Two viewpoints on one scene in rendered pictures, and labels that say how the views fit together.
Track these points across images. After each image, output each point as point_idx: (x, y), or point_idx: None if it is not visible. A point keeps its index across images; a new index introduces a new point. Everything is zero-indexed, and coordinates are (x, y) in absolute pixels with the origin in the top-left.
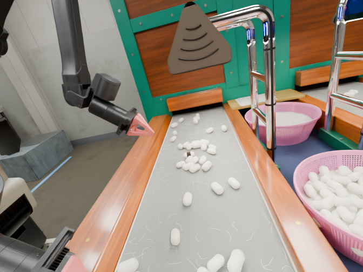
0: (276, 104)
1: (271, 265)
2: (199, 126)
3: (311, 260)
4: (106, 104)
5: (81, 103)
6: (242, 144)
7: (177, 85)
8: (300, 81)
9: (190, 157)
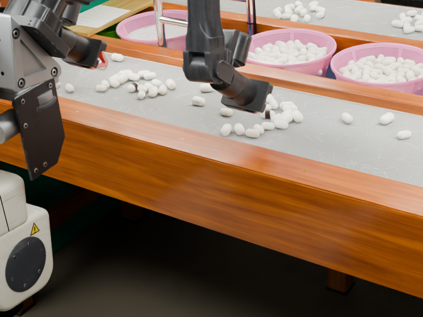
0: (135, 17)
1: (279, 94)
2: (68, 68)
3: (293, 77)
4: (71, 31)
5: (58, 33)
6: (175, 58)
7: None
8: None
9: (143, 85)
